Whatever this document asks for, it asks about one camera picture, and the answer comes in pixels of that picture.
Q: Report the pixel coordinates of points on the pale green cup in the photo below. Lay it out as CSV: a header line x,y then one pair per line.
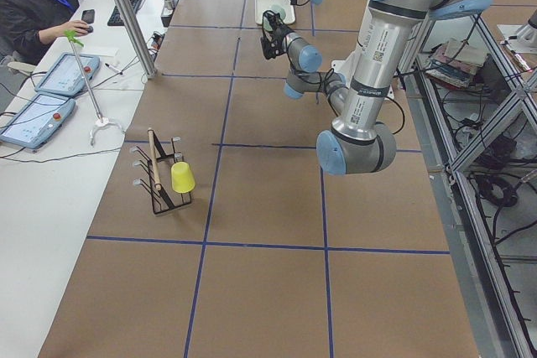
x,y
281,11

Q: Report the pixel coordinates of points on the cream bear tray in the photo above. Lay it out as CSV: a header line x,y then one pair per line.
x,y
260,6

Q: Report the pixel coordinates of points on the metal cup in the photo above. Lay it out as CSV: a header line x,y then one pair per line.
x,y
168,8

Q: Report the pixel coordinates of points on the yellow cup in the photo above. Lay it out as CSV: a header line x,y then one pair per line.
x,y
182,178

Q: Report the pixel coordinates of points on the stack of books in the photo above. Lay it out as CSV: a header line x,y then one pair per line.
x,y
455,63

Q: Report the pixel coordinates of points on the black smartphone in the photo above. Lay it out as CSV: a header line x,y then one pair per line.
x,y
88,16

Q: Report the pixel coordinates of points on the reacher grabber stick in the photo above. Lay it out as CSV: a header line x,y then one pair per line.
x,y
101,121

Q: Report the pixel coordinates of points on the upper teach pendant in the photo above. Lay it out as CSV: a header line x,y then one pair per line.
x,y
64,78

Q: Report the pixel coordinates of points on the teach pendant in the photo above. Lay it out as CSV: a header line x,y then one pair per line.
x,y
38,121
64,78

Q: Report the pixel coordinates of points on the seated person in black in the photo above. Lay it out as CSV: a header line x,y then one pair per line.
x,y
32,26

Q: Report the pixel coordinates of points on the lower teach pendant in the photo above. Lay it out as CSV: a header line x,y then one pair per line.
x,y
38,121

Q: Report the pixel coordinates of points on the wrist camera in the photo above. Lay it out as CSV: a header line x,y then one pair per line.
x,y
270,22

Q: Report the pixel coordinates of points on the aluminium frame post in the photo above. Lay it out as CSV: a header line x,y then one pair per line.
x,y
135,35

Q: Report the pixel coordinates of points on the black wire cup rack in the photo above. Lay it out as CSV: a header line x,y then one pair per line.
x,y
156,161

